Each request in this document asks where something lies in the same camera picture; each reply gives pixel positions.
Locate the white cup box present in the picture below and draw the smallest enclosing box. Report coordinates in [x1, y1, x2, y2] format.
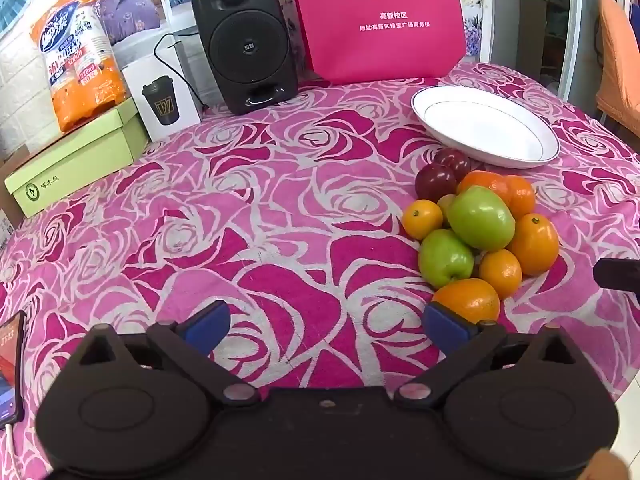
[121, 55, 202, 142]

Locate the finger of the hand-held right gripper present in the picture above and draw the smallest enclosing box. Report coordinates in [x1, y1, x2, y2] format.
[592, 257, 640, 306]

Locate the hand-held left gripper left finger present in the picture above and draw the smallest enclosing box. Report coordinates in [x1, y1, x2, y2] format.
[75, 300, 263, 408]

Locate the smartphone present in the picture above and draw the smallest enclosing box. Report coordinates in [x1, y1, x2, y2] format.
[0, 310, 26, 428]

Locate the dark red plum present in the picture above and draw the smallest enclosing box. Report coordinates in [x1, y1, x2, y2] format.
[433, 148, 472, 181]
[414, 163, 458, 202]

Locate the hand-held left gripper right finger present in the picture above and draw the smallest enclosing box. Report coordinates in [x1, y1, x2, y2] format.
[394, 302, 583, 408]

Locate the large green apple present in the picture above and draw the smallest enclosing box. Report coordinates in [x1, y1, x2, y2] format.
[446, 185, 516, 253]

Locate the white plate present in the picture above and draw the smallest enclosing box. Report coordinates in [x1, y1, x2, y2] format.
[411, 85, 561, 169]

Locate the bedding wall poster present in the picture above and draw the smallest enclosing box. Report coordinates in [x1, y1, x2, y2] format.
[95, 0, 216, 58]

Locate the orange chair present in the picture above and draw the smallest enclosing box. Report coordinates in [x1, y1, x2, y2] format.
[595, 0, 640, 126]

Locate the black speaker cable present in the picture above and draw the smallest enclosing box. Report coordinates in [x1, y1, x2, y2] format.
[153, 30, 213, 111]

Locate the black speaker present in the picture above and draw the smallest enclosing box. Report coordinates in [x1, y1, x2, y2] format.
[191, 0, 300, 116]

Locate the floral plastic wall sheet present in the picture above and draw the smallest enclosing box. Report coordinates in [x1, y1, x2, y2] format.
[457, 0, 498, 63]

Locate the cardboard box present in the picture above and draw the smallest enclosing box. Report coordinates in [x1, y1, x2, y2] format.
[0, 145, 31, 241]

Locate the pink printed bag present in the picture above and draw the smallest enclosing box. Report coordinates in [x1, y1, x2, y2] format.
[286, 0, 481, 86]

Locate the pink rose printed tablecloth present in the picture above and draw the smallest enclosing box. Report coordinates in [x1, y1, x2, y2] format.
[0, 61, 640, 480]

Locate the small orange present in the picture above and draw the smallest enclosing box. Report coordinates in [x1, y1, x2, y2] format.
[402, 200, 444, 241]

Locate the green shoe box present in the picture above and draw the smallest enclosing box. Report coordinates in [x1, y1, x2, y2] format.
[4, 97, 151, 218]

